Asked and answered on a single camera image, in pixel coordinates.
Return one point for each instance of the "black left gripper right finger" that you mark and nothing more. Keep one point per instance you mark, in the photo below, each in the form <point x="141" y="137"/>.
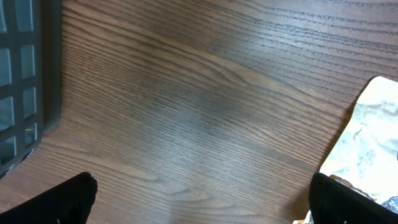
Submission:
<point x="333" y="203"/>

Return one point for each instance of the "brown snack pouch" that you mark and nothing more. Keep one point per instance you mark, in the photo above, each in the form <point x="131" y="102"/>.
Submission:
<point x="364" y="158"/>

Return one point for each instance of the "grey plastic mesh basket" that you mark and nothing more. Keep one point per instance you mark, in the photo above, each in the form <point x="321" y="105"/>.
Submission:
<point x="30" y="76"/>

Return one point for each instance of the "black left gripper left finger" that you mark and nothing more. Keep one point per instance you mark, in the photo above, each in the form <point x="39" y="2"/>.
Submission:
<point x="69" y="202"/>

